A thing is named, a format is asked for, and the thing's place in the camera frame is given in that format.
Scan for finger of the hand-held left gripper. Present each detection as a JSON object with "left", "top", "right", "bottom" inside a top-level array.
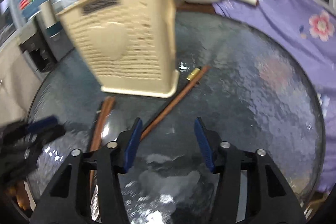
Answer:
[
  {"left": 26, "top": 115, "right": 60, "bottom": 134},
  {"left": 34, "top": 125, "right": 66, "bottom": 146}
]

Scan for teal cup holder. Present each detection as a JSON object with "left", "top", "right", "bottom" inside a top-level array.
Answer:
[{"left": 46, "top": 25, "right": 62, "bottom": 39}]

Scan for cream plastic utensil holder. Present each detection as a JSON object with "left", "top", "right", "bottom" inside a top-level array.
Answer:
[{"left": 56, "top": 0, "right": 180, "bottom": 98}]

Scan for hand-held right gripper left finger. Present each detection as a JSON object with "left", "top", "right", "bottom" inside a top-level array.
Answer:
[{"left": 30, "top": 117, "right": 144, "bottom": 224}]

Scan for white paper cup stack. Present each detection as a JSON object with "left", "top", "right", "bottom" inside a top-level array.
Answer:
[{"left": 41, "top": 1, "right": 57, "bottom": 30}]

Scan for brown wooden chopstick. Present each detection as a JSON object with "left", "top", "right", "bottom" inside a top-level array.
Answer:
[{"left": 140, "top": 64, "right": 212, "bottom": 141}]

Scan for water dispenser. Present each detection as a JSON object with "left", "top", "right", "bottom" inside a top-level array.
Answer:
[{"left": 20, "top": 17, "right": 74, "bottom": 73}]

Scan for set of wooden chopsticks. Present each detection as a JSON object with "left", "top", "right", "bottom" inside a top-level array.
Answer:
[{"left": 89, "top": 96, "right": 116, "bottom": 189}]

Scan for purple floral cloth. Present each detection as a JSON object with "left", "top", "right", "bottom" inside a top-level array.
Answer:
[{"left": 213, "top": 0, "right": 336, "bottom": 193}]

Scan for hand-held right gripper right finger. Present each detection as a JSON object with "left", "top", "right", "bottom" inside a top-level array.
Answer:
[{"left": 194, "top": 116, "right": 306, "bottom": 224}]

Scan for wooden counter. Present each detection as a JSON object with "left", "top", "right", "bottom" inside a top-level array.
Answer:
[{"left": 175, "top": 1, "right": 219, "bottom": 14}]

